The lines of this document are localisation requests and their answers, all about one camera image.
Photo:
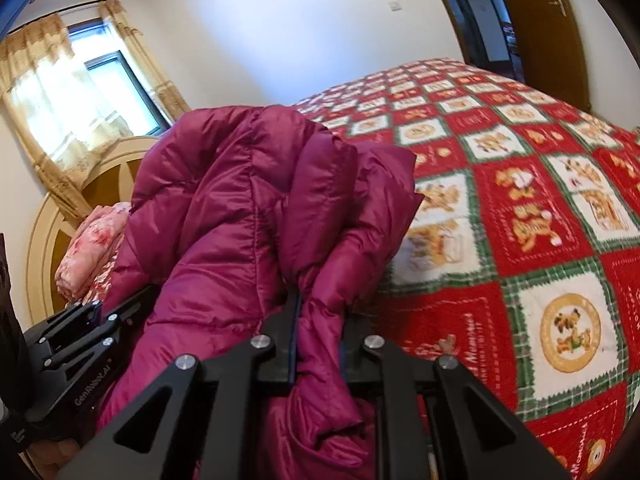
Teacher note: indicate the brown wooden door frame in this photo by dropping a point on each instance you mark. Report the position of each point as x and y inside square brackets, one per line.
[452, 15]

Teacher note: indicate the white wall switch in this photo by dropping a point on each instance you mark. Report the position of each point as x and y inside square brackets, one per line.
[395, 6]

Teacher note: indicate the cream wooden headboard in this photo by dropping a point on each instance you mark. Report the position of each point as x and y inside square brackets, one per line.
[50, 240]

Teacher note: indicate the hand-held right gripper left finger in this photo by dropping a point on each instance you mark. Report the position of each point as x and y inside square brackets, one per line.
[295, 330]

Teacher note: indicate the beige patterned curtain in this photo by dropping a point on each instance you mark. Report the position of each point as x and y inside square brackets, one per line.
[150, 70]
[45, 110]

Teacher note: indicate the brown wooden door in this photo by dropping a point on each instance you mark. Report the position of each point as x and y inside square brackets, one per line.
[545, 45]

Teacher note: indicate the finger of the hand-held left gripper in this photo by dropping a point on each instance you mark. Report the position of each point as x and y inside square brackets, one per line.
[127, 310]
[75, 317]

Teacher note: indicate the window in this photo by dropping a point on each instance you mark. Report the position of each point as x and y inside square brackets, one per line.
[125, 85]

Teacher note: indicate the magenta puffer jacket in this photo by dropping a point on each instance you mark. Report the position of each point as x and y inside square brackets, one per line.
[235, 220]

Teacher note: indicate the red printed patchwork quilt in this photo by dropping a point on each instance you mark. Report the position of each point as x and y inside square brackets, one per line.
[525, 220]

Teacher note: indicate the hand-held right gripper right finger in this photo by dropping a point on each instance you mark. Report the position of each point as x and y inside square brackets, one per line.
[360, 360]

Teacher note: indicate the pink floral folded blanket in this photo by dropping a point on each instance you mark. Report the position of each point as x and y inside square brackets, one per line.
[92, 240]

